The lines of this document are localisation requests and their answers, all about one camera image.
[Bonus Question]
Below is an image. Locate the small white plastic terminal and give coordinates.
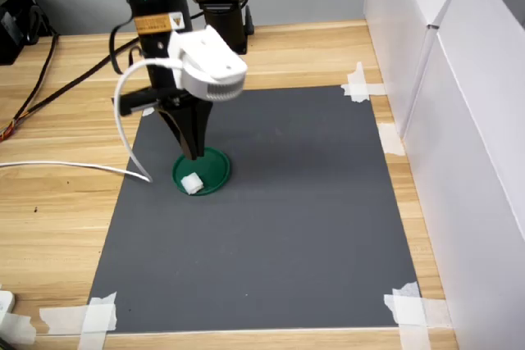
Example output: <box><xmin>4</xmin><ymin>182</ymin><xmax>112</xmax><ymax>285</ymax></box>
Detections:
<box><xmin>180</xmin><ymin>172</ymin><xmax>204</xmax><ymax>195</ymax></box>

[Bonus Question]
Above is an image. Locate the black cable bundle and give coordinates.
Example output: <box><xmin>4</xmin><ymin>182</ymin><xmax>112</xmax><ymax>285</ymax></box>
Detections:
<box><xmin>0</xmin><ymin>32</ymin><xmax>59</xmax><ymax>142</ymax></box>

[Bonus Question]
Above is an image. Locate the dark grey mat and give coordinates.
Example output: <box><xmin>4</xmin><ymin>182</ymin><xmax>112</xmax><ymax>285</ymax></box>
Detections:
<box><xmin>87</xmin><ymin>85</ymin><xmax>423</xmax><ymax>334</ymax></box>

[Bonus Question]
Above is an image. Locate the white partition board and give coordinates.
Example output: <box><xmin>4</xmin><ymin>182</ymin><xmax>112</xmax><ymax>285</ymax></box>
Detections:
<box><xmin>363</xmin><ymin>0</ymin><xmax>477</xmax><ymax>140</ymax></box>
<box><xmin>404</xmin><ymin>0</ymin><xmax>525</xmax><ymax>350</ymax></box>

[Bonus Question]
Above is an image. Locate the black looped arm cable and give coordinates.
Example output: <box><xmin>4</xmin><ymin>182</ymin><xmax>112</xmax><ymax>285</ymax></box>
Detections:
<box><xmin>107</xmin><ymin>16</ymin><xmax>137</xmax><ymax>76</ymax></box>

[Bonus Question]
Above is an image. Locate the small white box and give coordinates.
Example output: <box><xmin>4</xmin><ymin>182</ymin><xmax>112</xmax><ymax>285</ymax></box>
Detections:
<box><xmin>0</xmin><ymin>289</ymin><xmax>16</xmax><ymax>323</ymax></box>

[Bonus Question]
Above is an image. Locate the black device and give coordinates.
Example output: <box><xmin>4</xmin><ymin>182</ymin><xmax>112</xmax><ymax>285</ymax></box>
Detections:
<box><xmin>0</xmin><ymin>0</ymin><xmax>57</xmax><ymax>66</ymax></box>

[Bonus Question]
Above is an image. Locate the black base cable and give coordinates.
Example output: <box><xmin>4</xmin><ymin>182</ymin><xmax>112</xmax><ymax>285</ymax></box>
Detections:
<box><xmin>242</xmin><ymin>0</ymin><xmax>255</xmax><ymax>36</ymax></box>

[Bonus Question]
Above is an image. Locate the white camera cable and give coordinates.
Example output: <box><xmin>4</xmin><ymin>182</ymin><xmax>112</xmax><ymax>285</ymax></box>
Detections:
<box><xmin>0</xmin><ymin>58</ymin><xmax>184</xmax><ymax>184</ymax></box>

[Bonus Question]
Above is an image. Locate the round green lid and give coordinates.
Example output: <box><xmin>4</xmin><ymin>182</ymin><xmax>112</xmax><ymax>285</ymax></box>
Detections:
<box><xmin>171</xmin><ymin>146</ymin><xmax>231</xmax><ymax>198</ymax></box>

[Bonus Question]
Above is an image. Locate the white camera box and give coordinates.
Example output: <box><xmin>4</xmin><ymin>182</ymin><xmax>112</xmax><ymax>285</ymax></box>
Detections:
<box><xmin>167</xmin><ymin>25</ymin><xmax>249</xmax><ymax>102</ymax></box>

